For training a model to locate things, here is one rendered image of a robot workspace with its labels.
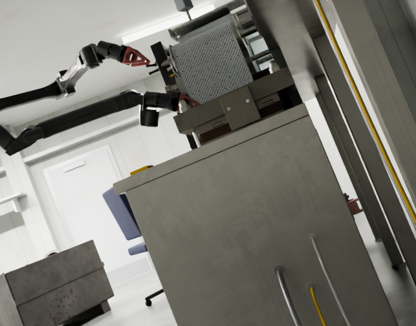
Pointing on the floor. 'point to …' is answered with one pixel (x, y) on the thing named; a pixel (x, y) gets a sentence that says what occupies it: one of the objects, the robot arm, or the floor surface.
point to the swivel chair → (127, 226)
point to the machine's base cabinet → (259, 237)
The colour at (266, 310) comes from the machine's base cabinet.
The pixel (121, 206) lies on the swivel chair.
